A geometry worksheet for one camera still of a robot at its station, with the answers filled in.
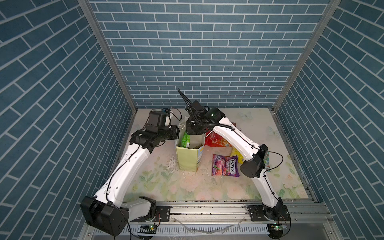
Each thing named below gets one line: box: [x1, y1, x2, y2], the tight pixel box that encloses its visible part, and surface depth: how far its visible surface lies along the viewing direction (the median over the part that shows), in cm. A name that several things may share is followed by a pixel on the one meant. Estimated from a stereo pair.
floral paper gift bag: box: [175, 117, 206, 172], surface depth 75 cm
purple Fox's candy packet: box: [211, 154, 240, 178], surface depth 88 cm
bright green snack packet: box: [180, 131, 191, 148], surface depth 80 cm
